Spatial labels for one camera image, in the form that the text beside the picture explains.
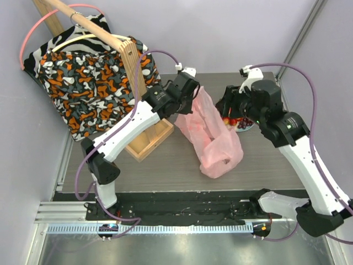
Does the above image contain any dark red grape bunch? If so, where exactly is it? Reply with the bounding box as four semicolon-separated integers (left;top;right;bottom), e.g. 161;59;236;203
237;118;253;130

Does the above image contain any pink plastic bag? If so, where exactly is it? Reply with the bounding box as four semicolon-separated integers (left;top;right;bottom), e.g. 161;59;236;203
174;87;244;179

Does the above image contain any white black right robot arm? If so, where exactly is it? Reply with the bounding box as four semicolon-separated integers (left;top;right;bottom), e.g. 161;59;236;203
216;65;352;237

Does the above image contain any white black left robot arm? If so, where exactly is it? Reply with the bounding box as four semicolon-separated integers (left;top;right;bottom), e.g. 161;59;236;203
81;67;200;220

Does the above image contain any light blue round plate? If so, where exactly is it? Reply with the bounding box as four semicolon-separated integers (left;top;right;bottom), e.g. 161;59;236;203
235;121;254;132

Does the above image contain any wooden clothes rack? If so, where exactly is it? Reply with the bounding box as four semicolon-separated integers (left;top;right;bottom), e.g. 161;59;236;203
42;1;174;162

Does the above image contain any orange black patterned garment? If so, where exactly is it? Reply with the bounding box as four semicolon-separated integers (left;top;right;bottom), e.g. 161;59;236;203
38;37;162;142

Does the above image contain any cream hanger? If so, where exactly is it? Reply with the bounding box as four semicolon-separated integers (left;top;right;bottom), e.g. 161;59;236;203
52;34;131;52

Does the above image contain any black white zebra garment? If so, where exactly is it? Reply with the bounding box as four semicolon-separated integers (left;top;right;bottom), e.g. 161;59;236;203
23;14;112;81

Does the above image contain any pink hanger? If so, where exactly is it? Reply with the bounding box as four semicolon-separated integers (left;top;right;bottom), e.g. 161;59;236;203
19;3;105;71

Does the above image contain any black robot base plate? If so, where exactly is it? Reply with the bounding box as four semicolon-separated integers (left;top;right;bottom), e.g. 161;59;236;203
52;189;309;226

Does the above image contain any white slotted cable duct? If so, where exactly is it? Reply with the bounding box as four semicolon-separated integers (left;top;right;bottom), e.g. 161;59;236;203
47;222;253;235

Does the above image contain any aluminium corner post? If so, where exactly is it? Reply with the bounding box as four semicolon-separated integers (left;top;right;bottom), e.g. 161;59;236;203
284;0;328;64

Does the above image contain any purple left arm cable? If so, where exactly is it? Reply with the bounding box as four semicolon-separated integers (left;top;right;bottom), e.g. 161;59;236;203
74;49;183;240

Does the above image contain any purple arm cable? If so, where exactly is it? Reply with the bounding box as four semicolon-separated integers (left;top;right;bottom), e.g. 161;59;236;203
248;62;353;245
74;49;183;240

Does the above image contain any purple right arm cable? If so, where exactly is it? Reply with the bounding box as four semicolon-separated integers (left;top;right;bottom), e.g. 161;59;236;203
248;62;353;245

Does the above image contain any aluminium frame rail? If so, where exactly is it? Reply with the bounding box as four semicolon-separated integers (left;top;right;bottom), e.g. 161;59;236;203
34;202;90;224

